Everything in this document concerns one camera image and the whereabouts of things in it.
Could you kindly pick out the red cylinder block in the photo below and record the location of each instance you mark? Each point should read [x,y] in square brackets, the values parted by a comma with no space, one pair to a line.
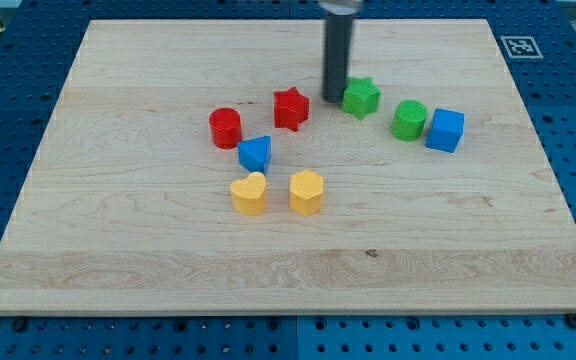
[225,126]

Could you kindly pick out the green star block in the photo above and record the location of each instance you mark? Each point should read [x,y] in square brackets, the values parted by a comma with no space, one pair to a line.
[361,97]

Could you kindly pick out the blue cube block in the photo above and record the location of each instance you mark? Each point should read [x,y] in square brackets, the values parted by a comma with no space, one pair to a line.
[446,130]

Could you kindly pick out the light wooden board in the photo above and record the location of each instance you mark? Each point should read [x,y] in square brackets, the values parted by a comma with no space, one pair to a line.
[127,209]

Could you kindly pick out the yellow heart block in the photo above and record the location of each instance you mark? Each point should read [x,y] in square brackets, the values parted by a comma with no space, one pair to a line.
[249,194]

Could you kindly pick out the silver pusher mount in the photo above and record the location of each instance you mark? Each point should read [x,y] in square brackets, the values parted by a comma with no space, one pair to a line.
[341,7]

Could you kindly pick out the red star block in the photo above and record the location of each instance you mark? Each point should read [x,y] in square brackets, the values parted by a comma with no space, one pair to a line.
[291,108]

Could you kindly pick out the yellow hexagon block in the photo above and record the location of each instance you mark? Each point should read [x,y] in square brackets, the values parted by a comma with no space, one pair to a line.
[306,192]

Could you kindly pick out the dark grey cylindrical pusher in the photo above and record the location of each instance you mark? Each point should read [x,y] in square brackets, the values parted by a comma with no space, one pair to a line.
[336,54]

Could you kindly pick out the green cylinder block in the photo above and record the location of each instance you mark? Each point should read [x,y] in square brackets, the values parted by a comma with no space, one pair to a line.
[409,119]

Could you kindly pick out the blue triangle block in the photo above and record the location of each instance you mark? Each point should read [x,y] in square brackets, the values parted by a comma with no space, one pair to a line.
[255,154]

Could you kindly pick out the white fiducial marker tag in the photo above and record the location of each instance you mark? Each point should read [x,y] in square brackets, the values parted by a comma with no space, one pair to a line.
[521,47]

